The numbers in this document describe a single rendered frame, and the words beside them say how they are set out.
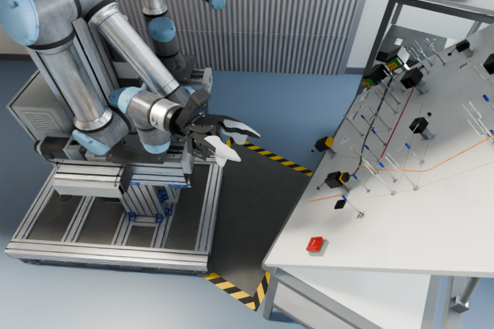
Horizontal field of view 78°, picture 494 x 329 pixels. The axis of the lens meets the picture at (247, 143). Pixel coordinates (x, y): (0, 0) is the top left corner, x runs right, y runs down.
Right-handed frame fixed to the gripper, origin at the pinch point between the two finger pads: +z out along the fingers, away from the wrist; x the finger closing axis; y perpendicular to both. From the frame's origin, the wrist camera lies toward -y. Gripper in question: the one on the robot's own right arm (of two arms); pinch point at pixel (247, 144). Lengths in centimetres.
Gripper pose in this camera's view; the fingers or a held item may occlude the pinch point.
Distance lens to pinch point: 65.5
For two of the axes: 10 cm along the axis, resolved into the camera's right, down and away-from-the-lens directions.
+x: -4.9, 5.6, -6.7
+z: 8.7, 3.7, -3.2
